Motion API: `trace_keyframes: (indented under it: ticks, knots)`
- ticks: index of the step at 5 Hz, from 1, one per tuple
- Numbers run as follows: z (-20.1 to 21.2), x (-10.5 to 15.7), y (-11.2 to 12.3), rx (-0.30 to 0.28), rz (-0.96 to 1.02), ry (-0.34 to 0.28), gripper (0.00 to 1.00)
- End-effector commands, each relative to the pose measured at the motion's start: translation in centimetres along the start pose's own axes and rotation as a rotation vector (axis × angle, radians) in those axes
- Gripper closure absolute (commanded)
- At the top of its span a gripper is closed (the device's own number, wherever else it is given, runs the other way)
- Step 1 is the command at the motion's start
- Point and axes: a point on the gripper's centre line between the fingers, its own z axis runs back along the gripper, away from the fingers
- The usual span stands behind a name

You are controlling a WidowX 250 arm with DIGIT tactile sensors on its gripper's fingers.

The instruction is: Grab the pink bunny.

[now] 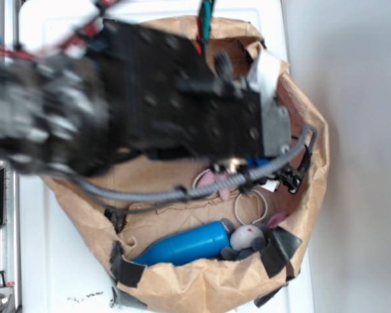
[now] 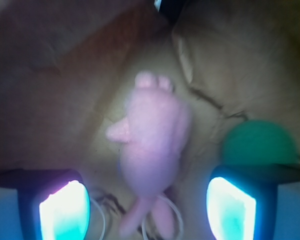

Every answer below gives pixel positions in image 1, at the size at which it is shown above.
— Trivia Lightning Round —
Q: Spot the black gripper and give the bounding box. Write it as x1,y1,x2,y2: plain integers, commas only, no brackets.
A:
99,18,291,161

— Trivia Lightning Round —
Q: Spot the pink plush bunny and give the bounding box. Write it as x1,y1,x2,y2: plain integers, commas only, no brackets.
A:
192,169,231,201

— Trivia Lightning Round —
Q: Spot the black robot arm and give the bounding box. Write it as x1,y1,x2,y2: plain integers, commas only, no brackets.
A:
0,1,291,177

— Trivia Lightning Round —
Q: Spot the grey plush bunny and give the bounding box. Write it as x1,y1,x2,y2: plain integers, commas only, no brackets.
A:
220,213,287,261

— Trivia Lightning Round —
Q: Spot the blue plastic bottle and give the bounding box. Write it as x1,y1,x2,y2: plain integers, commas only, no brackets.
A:
132,221,230,266

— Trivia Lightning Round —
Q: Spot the white plastic bin lid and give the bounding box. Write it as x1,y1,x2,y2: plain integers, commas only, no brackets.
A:
18,1,315,312

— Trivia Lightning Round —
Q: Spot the grey corrugated cable conduit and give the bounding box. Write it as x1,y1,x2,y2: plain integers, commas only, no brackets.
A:
74,123,319,203

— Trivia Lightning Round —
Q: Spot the aluminium frame rail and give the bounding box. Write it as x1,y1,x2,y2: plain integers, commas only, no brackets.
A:
0,1,22,312

